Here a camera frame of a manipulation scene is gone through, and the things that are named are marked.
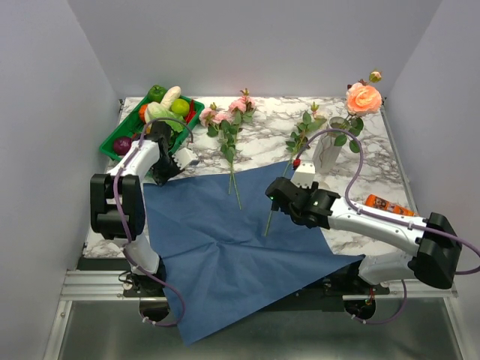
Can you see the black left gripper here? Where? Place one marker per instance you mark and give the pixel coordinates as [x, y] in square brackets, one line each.
[161, 180]

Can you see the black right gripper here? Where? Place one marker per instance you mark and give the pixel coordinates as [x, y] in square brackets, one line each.
[309, 190]

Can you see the pink flower stem bunch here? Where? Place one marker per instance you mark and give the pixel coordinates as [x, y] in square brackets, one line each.
[212, 118]

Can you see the dark blue wrapping paper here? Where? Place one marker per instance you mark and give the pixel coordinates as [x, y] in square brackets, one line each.
[225, 256]

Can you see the pink rose stem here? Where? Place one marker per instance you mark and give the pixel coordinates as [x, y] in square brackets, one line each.
[362, 99]

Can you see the cream gold-lettered ribbon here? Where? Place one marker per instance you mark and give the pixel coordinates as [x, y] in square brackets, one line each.
[323, 185]

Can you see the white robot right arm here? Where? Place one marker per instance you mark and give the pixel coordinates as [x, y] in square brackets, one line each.
[426, 249]

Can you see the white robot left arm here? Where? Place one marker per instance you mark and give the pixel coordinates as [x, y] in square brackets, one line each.
[117, 206]

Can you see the white ceramic vase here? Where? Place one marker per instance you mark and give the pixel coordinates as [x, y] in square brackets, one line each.
[329, 146]

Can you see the purple onion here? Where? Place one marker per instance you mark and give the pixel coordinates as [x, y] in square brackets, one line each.
[122, 145]

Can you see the green plastic crate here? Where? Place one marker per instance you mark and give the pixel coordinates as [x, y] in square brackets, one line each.
[132, 125]

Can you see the green lettuce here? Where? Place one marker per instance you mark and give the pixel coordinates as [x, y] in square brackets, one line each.
[155, 110]

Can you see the orange snack box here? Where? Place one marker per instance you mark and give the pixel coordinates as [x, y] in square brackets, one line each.
[377, 202]

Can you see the red chili pepper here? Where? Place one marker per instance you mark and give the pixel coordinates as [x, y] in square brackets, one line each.
[192, 112]

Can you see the green lime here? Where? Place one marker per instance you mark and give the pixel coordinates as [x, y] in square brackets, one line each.
[180, 107]

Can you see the orange carrot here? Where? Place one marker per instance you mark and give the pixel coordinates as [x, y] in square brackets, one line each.
[143, 113]

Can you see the white daikon radish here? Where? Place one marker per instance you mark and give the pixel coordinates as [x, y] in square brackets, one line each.
[170, 96]

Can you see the green bell pepper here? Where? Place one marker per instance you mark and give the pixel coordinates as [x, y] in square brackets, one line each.
[156, 93]

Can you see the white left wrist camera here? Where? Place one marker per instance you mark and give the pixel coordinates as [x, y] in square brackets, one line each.
[184, 158]

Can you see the aluminium frame profile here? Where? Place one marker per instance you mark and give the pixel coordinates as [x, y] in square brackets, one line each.
[105, 286]

